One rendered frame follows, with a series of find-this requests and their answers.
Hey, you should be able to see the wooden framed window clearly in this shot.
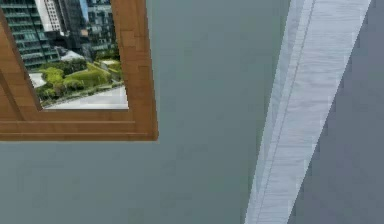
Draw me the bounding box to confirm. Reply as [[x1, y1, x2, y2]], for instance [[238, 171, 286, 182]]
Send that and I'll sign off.
[[0, 0, 160, 142]]

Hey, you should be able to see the pale grey room door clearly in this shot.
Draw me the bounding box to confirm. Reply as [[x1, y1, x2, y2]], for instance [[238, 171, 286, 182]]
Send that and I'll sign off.
[[243, 0, 373, 224]]

